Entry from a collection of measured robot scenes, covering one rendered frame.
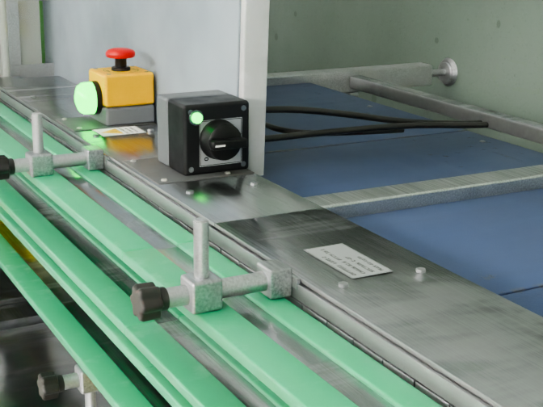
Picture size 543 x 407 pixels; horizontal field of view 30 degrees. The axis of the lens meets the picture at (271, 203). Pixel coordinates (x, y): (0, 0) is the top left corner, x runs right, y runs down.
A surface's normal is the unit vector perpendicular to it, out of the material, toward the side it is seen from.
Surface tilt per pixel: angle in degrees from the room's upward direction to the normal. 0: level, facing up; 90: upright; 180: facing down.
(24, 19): 90
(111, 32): 0
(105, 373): 90
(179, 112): 0
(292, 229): 90
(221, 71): 0
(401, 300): 90
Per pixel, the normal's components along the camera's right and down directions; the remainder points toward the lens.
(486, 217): 0.01, -0.96
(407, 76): 0.47, 0.25
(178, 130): -0.88, 0.12
